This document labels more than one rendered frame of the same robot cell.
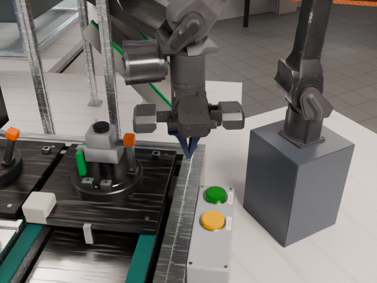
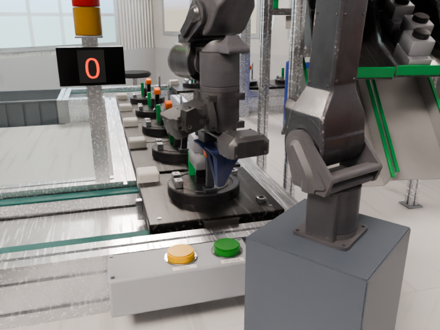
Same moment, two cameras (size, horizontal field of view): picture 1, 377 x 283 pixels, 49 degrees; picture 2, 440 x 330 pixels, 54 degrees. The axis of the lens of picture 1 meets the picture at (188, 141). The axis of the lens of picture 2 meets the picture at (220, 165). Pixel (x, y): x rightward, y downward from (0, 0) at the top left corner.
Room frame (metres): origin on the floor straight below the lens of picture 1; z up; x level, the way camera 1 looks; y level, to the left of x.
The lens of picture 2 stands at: (0.39, -0.57, 1.29)
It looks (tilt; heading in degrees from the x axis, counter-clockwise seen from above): 19 degrees down; 68
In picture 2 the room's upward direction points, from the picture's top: straight up
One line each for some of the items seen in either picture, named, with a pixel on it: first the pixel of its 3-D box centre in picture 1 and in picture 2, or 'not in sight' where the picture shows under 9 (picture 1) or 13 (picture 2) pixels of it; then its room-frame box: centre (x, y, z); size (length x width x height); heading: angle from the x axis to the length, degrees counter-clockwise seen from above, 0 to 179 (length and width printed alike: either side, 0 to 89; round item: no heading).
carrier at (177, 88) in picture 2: not in sight; (196, 77); (1.11, 1.45, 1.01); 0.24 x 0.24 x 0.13; 83
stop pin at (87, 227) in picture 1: (88, 233); (139, 209); (0.54, 0.18, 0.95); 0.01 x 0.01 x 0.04; 83
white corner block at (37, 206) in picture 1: (40, 208); (148, 178); (0.58, 0.27, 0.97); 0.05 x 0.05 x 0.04; 83
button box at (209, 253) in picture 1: (212, 233); (181, 274); (0.55, -0.04, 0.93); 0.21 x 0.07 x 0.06; 173
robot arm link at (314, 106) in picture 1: (307, 95); (331, 156); (0.67, -0.21, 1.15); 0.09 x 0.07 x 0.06; 12
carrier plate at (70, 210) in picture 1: (108, 183); (203, 195); (0.66, 0.16, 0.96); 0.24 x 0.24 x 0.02; 83
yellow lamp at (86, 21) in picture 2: not in sight; (87, 21); (0.49, 0.30, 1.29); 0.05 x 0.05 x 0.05
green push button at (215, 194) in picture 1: (215, 196); (226, 249); (0.62, -0.05, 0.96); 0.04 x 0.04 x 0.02
